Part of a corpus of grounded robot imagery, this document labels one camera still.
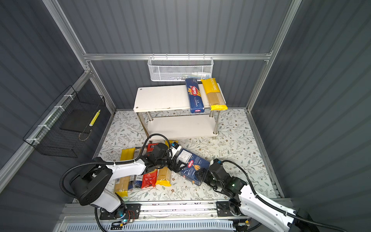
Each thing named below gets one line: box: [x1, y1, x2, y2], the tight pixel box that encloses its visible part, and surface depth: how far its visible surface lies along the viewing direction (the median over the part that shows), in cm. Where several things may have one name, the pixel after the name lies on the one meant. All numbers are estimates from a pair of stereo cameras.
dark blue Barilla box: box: [176, 148, 211, 187], surface depth 85 cm
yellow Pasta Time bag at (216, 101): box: [200, 77, 229, 111], surface depth 79 cm
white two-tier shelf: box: [132, 85, 219, 139], surface depth 86 cm
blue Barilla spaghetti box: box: [185, 78, 205, 114], surface depth 75 cm
